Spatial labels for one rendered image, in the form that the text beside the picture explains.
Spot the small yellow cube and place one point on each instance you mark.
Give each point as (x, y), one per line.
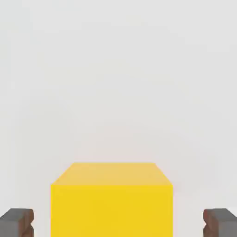
(112, 207)

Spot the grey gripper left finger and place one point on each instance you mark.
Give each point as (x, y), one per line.
(13, 223)

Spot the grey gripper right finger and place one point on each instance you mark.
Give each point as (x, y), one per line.
(222, 223)

